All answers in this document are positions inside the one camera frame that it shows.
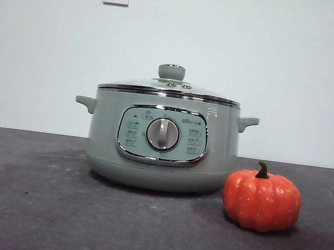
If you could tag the glass lid with green knob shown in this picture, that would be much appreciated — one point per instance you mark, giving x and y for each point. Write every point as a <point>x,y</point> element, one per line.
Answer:
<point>171,70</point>

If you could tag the green electric cooking pot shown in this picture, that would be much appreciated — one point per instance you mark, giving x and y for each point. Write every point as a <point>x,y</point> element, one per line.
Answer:
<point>104,160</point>

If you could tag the orange toy pumpkin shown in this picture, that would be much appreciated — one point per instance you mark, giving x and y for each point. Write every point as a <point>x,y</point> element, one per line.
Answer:
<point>261,200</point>

